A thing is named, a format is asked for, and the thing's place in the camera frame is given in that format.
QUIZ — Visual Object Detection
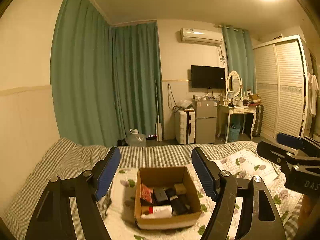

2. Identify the black tv remote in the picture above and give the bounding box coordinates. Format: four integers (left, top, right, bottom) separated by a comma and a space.
165, 188, 189, 216

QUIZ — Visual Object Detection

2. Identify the white bottle red cap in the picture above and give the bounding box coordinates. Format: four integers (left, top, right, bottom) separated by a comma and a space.
140, 205, 172, 219

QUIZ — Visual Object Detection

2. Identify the dark checked suitcase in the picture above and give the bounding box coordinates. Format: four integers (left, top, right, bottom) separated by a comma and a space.
252, 105, 264, 137

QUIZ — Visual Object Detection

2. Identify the blue laundry basket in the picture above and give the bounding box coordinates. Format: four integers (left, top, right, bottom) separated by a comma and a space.
227, 124, 241, 142

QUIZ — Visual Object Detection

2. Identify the grey checked bed sheet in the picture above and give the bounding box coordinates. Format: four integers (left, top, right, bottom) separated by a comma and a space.
0, 137, 304, 240

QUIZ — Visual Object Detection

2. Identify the floral quilted blanket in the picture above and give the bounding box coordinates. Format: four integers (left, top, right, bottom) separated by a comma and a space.
104, 147, 301, 239

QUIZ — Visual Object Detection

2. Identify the white dressing table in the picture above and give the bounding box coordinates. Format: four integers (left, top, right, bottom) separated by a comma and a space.
217, 105, 256, 144

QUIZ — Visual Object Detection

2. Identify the white louvered wardrobe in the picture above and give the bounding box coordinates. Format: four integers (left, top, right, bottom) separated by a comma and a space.
253, 35, 310, 141

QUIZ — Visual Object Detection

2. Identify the oval vanity mirror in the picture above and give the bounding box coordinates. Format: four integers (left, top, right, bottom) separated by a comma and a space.
226, 70, 243, 97

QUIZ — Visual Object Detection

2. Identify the silver mini fridge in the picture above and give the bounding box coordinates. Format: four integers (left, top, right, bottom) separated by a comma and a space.
194, 100, 217, 144

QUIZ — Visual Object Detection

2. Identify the cardboard box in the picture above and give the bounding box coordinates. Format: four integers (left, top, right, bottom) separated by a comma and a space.
134, 166, 201, 230

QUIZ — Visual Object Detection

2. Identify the pink rose notebook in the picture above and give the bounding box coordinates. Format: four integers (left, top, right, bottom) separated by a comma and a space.
139, 184, 153, 204

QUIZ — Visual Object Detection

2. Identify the white suitcase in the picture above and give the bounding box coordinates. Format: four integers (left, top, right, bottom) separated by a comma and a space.
175, 109, 196, 145

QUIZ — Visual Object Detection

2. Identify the grey power bank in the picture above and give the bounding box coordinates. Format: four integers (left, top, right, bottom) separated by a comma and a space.
153, 187, 168, 205

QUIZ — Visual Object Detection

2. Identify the green curtain right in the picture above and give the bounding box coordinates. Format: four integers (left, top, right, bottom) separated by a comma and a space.
222, 25, 257, 93

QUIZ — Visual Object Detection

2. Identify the green curtain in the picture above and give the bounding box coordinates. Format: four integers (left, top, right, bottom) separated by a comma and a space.
222, 25, 257, 93
50, 0, 163, 147

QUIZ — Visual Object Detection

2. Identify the clear water jug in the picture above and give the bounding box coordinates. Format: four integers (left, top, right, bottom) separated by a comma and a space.
125, 129, 146, 147

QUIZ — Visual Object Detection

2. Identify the white mop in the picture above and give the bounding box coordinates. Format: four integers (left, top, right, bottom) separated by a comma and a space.
155, 80, 163, 141

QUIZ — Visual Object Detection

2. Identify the green curtain left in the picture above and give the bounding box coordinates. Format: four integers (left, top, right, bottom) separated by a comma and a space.
50, 0, 163, 147

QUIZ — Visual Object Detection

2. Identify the white air conditioner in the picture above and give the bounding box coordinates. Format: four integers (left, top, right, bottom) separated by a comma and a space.
180, 28, 223, 46

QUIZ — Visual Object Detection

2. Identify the wall mounted black tv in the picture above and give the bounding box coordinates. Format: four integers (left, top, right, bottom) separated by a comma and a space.
191, 65, 225, 89

